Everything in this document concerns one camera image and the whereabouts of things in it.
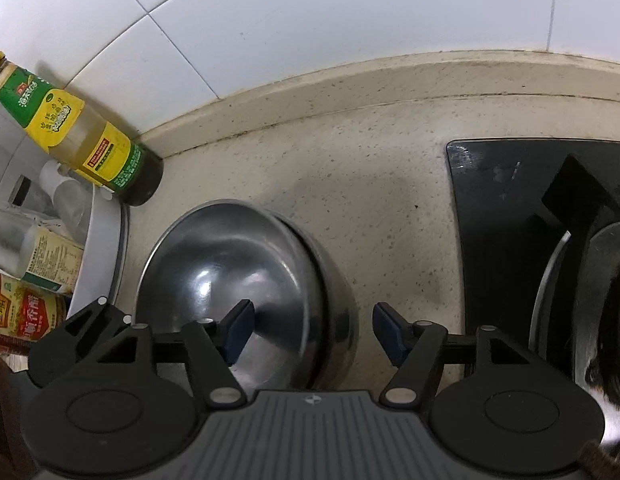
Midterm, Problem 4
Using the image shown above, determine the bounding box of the black gas stove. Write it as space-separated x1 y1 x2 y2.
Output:
445 139 620 406

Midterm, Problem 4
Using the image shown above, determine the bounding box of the yellow green label bottle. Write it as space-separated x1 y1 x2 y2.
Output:
0 52 163 206

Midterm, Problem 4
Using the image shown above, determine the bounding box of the white rotating condiment tray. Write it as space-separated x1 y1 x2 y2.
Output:
0 111 128 315

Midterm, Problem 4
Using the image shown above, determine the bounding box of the steel bowl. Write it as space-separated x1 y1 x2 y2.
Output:
134 200 323 392
275 212 359 390

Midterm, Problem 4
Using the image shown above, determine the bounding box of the clear white label bottle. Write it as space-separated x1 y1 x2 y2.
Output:
0 208 84 295

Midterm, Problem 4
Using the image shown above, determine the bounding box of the yellow label vinegar bottle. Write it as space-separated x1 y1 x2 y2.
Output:
0 273 67 353

